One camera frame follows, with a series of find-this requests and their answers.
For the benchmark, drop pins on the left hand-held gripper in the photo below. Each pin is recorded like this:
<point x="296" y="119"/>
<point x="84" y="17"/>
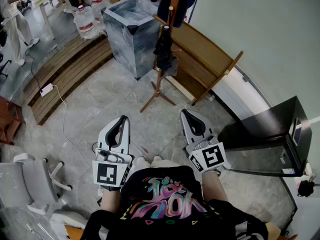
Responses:
<point x="107" y="174"/>

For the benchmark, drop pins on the white power adapter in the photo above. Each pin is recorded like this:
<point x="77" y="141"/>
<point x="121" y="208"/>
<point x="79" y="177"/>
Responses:
<point x="46" y="89"/>

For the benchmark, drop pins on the person's left white shoe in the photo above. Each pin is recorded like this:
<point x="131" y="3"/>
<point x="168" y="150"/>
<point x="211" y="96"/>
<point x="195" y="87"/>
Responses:
<point x="142" y="162"/>

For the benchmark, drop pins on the brown wooden coat rack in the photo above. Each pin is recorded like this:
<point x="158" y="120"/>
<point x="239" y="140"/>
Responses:
<point x="158" y="84"/>

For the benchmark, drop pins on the black cabinet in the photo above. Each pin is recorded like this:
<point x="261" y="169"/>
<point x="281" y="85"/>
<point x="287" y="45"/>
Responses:
<point x="262" y="129"/>

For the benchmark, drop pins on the black bag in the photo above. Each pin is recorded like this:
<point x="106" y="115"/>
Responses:
<point x="305" y="187"/>

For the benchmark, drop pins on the white office chair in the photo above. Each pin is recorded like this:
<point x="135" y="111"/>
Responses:
<point x="32" y="181"/>

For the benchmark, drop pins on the person's white shoe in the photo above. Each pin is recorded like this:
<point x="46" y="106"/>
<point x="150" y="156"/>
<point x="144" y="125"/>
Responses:
<point x="142" y="162"/>
<point x="157" y="158"/>

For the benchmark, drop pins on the person's left forearm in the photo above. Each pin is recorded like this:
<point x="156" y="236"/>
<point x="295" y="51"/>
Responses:
<point x="110" y="201"/>

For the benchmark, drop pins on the clear water jug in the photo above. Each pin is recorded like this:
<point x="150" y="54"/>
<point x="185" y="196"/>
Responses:
<point x="100" y="7"/>
<point x="85" y="21"/>

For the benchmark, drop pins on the wooden slatted platform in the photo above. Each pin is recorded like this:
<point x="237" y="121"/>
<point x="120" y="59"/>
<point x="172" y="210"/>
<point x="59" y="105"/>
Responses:
<point x="70" y="69"/>

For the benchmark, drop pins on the white radiator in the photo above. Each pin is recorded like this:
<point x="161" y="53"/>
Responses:
<point x="237" y="94"/>

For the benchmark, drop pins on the person's right forearm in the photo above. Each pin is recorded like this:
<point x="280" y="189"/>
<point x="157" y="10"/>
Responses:
<point x="213" y="186"/>

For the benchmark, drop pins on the person's right white shoe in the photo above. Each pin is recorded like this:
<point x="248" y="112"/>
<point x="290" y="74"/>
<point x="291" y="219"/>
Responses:
<point x="157" y="158"/>

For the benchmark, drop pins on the grey marble-look box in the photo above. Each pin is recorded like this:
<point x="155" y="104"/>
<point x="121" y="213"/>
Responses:
<point x="135" y="41"/>

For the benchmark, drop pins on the black garment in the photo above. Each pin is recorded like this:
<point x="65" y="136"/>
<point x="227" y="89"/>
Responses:
<point x="163" y="51"/>

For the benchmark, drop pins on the black wristband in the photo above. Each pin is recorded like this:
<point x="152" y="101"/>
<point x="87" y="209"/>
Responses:
<point x="111" y="188"/>

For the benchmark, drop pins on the black t-shirt with colourful print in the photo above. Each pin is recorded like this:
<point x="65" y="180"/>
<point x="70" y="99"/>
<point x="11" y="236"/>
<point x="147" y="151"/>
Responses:
<point x="162" y="199"/>

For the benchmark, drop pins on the wooden shelf unit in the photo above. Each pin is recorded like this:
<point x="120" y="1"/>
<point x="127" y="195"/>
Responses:
<point x="200" y="59"/>

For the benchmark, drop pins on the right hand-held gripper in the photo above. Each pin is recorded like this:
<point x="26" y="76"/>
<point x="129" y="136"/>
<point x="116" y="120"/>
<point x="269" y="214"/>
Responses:
<point x="212" y="156"/>

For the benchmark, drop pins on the red-brown wooden stool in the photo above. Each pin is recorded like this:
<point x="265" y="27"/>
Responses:
<point x="8" y="121"/>

